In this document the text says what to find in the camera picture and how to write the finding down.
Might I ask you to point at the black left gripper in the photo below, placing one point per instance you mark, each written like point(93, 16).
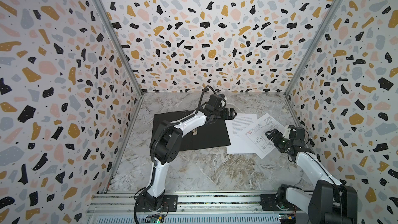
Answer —
point(230, 116)

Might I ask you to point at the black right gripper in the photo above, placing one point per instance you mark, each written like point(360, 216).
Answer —
point(277, 136)

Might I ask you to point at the white drawing paper sheet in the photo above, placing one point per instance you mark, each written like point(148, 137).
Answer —
point(254, 134)

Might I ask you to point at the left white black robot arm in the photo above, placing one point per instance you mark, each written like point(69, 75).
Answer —
point(165, 145)

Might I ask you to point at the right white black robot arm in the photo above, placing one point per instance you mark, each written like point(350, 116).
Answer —
point(331, 202)

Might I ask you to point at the right circuit board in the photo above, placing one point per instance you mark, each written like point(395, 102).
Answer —
point(287, 219)

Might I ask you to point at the left green circuit board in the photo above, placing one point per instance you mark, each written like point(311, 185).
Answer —
point(154, 219)

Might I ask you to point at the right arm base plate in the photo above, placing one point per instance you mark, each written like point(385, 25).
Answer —
point(270, 202)

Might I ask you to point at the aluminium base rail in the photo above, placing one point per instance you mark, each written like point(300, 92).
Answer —
point(203, 207)

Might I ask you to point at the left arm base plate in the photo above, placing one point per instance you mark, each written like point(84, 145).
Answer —
point(164, 203)

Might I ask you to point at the aluminium corner post right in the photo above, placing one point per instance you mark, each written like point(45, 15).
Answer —
point(313, 44)

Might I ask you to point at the aluminium corner post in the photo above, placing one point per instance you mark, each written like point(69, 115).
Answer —
point(115, 41)
point(313, 44)

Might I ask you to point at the aluminium corner post left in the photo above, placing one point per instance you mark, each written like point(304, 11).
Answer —
point(115, 41)

